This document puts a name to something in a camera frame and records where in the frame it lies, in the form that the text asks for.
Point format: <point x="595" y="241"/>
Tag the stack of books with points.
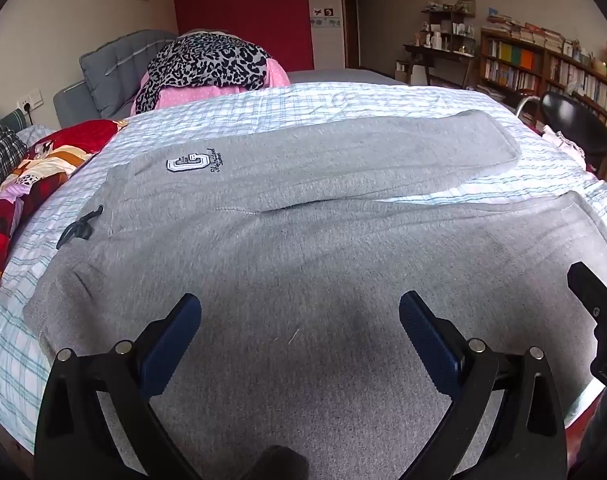
<point x="523" y="30"/>

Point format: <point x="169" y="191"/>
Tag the grey sweat pants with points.
<point x="303" y="240"/>

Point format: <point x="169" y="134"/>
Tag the dark wooden desk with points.
<point x="441" y="57"/>

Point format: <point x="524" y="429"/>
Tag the leopard print cloth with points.
<point x="203" y="60"/>

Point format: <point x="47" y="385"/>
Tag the red patterned quilt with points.
<point x="33" y="170"/>

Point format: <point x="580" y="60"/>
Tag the grey bed headboard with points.
<point x="73" y="102"/>

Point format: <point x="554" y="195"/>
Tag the grey quilted cushion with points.
<point x="118" y="70"/>

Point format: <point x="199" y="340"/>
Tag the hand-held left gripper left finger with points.
<point x="171" y="345"/>

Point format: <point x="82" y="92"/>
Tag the light blue pillow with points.
<point x="33" y="135"/>

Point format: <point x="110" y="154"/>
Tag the pink pillow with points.
<point x="203" y="95"/>

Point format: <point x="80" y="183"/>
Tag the brown wooden door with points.
<point x="352" y="20"/>

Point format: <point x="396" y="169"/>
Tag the white pink cloth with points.
<point x="563" y="142"/>

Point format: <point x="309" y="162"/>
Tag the grey blanket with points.
<point x="343" y="76"/>

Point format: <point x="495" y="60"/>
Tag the wooden bookshelf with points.
<point x="533" y="70"/>

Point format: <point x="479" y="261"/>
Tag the green striped pillow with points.
<point x="13" y="119"/>

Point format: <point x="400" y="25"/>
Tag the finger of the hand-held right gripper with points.
<point x="591" y="285"/>

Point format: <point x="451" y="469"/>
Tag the plaid white bed sheet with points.
<point x="333" y="105"/>

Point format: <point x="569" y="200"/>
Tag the white wardrobe panel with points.
<point x="328" y="40"/>

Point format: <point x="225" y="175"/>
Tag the white wall socket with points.
<point x="29" y="101"/>

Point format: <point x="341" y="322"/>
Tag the small desk shelf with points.
<point x="451" y="22"/>

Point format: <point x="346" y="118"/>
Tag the black chair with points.
<point x="573" y="120"/>

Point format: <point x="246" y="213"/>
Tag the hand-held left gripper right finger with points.
<point x="428" y="340"/>

